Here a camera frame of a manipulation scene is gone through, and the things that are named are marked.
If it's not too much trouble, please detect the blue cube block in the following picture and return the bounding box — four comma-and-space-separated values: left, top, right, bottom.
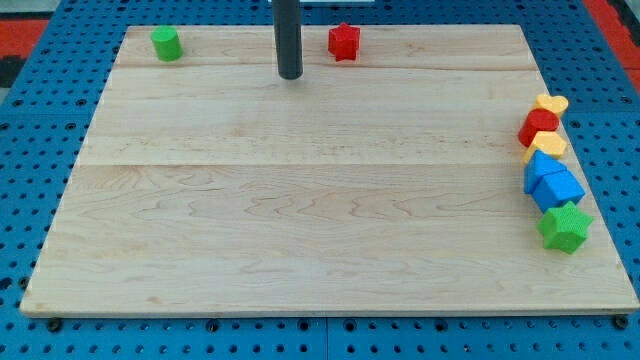
532, 170, 585, 212

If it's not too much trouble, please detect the green star block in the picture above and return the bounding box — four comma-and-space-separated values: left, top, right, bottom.
537, 201, 594, 255

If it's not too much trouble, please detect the yellow heart block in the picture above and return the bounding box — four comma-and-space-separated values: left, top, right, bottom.
532, 94, 570, 119

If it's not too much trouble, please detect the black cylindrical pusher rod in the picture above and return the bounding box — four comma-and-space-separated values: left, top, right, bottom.
272, 0, 303, 80

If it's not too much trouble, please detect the red star block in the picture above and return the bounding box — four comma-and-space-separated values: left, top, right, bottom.
328, 22, 361, 62

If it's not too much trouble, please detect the blue triangle block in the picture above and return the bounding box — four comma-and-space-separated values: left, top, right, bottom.
523, 150, 568, 195

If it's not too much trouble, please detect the red cylinder block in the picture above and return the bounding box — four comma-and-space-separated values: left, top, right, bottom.
518, 108, 560, 147

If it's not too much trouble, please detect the green cylinder block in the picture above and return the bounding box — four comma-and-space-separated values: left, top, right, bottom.
150, 25, 183, 62

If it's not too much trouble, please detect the wooden board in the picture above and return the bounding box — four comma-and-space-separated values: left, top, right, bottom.
20, 25, 639, 318

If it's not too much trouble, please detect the yellow hexagon block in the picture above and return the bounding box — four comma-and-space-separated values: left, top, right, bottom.
523, 131, 568, 165

